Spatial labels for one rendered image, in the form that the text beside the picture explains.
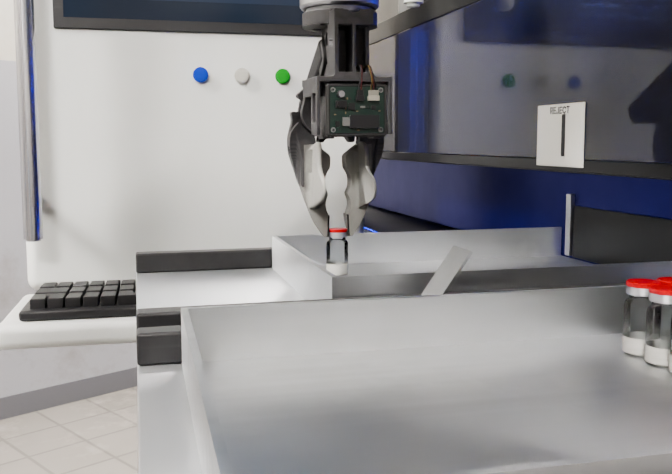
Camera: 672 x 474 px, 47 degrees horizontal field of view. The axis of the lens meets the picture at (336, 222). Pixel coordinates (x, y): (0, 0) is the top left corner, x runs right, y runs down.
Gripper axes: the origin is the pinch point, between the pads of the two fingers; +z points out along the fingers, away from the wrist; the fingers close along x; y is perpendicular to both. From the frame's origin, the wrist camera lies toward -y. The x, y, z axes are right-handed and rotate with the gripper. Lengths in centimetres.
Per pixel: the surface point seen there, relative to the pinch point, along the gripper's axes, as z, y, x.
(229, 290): 5.3, 5.2, -11.3
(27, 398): 87, -227, -62
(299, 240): 2.4, -5.5, -2.6
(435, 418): 5.2, 41.0, -5.6
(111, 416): 93, -215, -32
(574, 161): -6.0, 10.0, 20.5
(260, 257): 4.2, -6.1, -6.7
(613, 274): 2.9, 20.1, 18.1
